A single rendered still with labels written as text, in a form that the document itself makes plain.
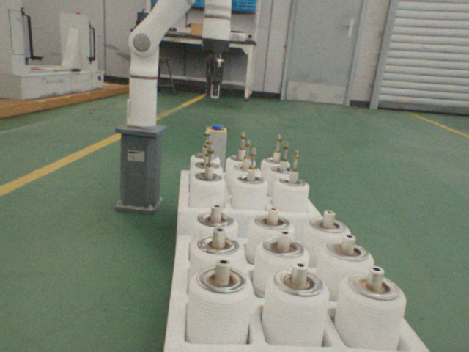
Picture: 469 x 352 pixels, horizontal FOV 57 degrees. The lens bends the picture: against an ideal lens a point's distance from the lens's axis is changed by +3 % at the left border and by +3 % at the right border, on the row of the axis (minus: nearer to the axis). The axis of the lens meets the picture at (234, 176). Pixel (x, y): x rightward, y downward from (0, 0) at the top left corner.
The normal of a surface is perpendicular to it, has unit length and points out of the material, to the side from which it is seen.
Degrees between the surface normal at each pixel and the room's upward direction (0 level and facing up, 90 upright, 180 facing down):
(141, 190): 90
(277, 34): 90
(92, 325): 0
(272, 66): 90
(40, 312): 0
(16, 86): 90
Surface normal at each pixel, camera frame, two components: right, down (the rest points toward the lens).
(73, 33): -0.07, -0.11
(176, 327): 0.09, -0.96
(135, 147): -0.05, 0.29
